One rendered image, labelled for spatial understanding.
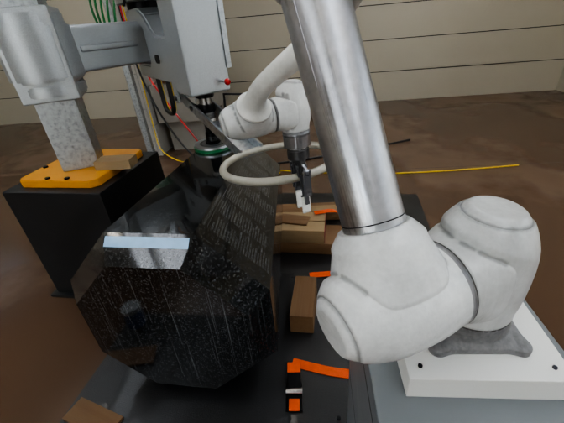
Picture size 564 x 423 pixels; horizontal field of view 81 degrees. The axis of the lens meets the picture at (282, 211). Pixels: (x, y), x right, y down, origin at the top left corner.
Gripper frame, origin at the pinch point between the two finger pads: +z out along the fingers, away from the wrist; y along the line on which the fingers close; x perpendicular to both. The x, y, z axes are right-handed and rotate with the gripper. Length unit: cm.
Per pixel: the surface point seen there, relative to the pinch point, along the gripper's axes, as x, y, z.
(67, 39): 72, 104, -67
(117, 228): 64, 17, -1
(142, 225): 56, 15, -1
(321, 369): 2, -5, 83
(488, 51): -490, 346, 0
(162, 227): 50, 10, 0
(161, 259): 52, 1, 7
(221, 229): 30.2, 8.5, 6.3
